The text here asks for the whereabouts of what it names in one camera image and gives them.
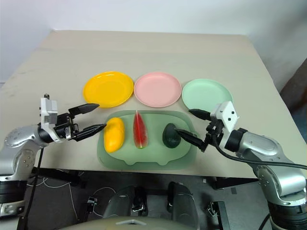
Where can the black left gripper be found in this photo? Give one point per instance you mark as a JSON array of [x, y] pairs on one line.
[[62, 126]]

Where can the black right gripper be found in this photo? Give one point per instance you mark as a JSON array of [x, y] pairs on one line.
[[212, 130]]

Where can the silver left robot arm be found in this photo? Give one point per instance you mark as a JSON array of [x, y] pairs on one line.
[[22, 141]]

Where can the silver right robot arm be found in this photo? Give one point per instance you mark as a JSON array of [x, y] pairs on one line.
[[271, 163]]

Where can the light green plate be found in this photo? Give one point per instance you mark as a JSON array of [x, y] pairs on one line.
[[204, 94]]

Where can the yellow plate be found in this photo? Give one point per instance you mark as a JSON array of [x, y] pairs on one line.
[[108, 89]]

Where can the pink plate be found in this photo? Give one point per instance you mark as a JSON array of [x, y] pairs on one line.
[[157, 89]]

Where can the dark green avocado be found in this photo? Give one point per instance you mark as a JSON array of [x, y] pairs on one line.
[[169, 138]]

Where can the yellow mango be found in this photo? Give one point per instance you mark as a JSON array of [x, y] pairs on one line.
[[114, 134]]

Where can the red watermelon slice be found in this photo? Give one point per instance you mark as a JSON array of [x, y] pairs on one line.
[[140, 130]]

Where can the green translucent tray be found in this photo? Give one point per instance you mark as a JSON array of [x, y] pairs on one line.
[[148, 155]]

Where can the dark rounded right leg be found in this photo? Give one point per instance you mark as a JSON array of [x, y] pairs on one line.
[[183, 203]]

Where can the dark rounded leg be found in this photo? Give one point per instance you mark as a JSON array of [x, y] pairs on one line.
[[183, 203], [121, 203]]

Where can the dark rounded left leg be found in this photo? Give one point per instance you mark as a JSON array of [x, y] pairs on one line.
[[121, 203]]

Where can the grey robot torso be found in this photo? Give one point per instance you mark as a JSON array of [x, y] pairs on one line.
[[129, 222]]

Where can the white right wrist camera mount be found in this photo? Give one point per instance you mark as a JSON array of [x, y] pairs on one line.
[[226, 115]]

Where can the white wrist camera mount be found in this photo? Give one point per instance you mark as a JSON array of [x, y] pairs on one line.
[[226, 115], [49, 115]]

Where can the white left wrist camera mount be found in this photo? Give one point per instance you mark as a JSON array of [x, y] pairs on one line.
[[49, 115]]

